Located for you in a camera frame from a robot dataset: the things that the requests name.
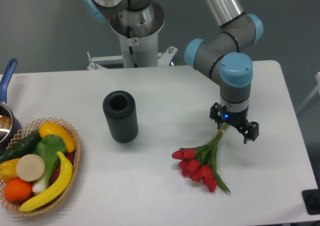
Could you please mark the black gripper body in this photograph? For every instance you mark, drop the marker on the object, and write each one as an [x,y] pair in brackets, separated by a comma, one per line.
[238,120]

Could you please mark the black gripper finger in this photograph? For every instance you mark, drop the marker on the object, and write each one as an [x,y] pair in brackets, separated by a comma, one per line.
[218,114]
[249,130]

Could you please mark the red tulip bouquet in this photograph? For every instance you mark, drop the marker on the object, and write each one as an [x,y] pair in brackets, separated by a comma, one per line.
[200,163]

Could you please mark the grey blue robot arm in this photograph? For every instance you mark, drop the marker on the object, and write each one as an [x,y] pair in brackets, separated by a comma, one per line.
[222,60]

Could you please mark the black device at edge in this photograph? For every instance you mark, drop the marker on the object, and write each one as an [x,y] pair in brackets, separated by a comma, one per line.
[311,200]

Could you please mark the dark grey ribbed vase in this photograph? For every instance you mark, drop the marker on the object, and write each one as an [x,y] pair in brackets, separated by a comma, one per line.
[119,108]

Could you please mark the dark red vegetable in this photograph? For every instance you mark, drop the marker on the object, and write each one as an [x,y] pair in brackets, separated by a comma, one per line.
[56,173]

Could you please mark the yellow banana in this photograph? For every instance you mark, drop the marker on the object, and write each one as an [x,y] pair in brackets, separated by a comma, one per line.
[53,191]

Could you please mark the green bok choy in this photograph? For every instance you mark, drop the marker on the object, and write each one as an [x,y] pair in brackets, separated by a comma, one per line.
[47,149]

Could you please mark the dark green cucumber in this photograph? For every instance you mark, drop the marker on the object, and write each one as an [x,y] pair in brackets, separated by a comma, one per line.
[23,147]

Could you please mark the beige round disc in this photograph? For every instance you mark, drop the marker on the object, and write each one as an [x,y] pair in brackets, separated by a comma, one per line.
[30,167]

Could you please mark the orange fruit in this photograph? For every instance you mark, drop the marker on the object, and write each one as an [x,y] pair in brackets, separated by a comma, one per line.
[17,190]

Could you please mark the yellow bell pepper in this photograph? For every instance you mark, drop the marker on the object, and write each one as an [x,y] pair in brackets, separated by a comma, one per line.
[8,170]

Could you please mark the woven wicker basket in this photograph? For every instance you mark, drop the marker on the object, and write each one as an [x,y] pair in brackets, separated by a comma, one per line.
[76,149]

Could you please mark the white furniture frame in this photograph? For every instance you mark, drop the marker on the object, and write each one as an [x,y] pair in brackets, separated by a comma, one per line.
[310,99]

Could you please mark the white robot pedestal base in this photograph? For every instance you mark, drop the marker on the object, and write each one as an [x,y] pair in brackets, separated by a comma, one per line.
[138,36]

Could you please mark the blue handled saucepan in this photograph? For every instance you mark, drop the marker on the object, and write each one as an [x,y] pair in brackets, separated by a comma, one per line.
[9,124]

